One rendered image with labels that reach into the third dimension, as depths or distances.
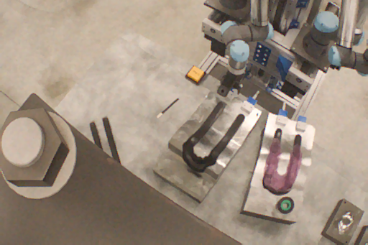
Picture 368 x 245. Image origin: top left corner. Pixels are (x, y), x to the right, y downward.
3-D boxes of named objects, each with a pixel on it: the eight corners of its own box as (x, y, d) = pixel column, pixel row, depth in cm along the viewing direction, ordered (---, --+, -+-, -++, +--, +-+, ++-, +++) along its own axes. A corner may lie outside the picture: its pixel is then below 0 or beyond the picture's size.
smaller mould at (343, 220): (338, 200, 152) (343, 197, 146) (359, 213, 148) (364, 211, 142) (320, 234, 145) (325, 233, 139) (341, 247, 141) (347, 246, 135)
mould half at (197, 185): (214, 92, 178) (216, 78, 166) (258, 119, 171) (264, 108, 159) (153, 172, 161) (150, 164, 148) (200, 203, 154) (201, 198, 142)
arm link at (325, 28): (309, 23, 157) (315, 6, 144) (332, 28, 156) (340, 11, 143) (311, 42, 151) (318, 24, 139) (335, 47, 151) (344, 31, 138)
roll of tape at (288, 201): (274, 199, 143) (276, 197, 140) (291, 196, 144) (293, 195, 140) (276, 216, 140) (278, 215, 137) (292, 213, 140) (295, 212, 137)
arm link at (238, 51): (246, 36, 136) (253, 54, 133) (243, 51, 146) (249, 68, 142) (227, 39, 135) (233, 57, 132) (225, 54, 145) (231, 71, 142)
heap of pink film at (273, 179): (270, 136, 161) (274, 130, 154) (303, 146, 159) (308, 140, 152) (256, 187, 151) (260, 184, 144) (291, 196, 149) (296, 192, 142)
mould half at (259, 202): (267, 117, 172) (271, 108, 162) (312, 131, 168) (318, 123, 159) (239, 213, 152) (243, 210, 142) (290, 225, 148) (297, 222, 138)
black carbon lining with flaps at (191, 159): (218, 101, 168) (221, 91, 160) (247, 119, 164) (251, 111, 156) (175, 160, 156) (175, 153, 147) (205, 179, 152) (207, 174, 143)
